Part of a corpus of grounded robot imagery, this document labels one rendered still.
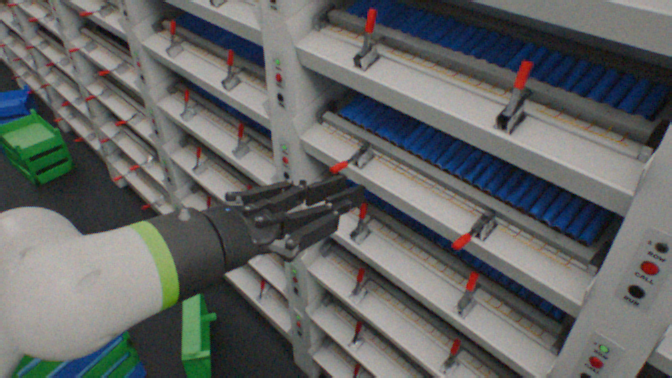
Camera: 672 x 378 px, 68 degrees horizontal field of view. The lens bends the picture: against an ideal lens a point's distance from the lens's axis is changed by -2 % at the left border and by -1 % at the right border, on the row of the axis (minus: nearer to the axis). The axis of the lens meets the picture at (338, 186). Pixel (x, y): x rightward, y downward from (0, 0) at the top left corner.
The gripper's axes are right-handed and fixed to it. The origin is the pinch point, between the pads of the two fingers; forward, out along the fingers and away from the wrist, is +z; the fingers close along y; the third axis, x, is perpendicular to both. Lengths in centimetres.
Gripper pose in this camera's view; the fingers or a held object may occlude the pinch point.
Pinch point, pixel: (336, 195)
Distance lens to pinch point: 68.1
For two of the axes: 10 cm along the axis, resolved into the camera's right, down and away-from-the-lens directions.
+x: 1.5, -8.6, -4.9
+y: 7.0, 4.5, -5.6
